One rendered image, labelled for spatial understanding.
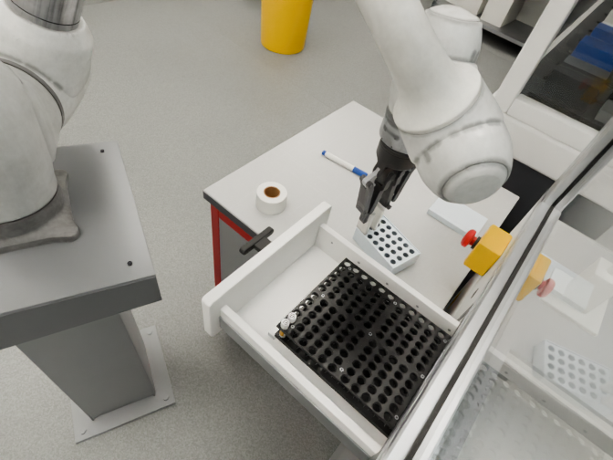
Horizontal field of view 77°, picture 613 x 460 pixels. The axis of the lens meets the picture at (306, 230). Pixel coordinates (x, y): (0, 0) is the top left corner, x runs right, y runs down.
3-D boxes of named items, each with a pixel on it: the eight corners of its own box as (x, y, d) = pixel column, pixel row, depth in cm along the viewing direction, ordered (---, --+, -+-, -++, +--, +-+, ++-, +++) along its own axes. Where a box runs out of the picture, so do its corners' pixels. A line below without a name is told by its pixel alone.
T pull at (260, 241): (238, 253, 65) (238, 247, 64) (269, 229, 69) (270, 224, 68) (254, 266, 63) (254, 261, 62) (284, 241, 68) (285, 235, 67)
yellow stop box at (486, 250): (459, 262, 78) (475, 240, 73) (472, 243, 82) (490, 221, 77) (482, 277, 77) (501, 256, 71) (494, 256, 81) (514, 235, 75)
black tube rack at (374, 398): (273, 342, 62) (276, 324, 57) (337, 277, 72) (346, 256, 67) (387, 446, 55) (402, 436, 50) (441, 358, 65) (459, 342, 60)
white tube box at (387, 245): (352, 237, 89) (356, 227, 86) (379, 224, 93) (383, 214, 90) (388, 278, 83) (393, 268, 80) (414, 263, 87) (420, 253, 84)
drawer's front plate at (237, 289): (204, 331, 63) (200, 297, 55) (315, 236, 80) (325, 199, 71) (212, 339, 63) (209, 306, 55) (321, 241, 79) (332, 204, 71)
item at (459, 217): (426, 213, 98) (429, 208, 96) (441, 196, 103) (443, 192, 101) (472, 242, 94) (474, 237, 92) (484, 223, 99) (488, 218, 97)
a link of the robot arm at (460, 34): (378, 89, 65) (389, 138, 57) (410, -13, 54) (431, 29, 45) (439, 98, 67) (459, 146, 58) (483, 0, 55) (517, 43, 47)
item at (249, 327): (219, 328, 63) (218, 309, 58) (318, 241, 77) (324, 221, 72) (433, 531, 50) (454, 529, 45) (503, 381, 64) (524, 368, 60)
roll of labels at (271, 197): (254, 214, 89) (255, 202, 86) (256, 192, 93) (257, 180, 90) (285, 216, 90) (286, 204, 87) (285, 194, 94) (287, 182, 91)
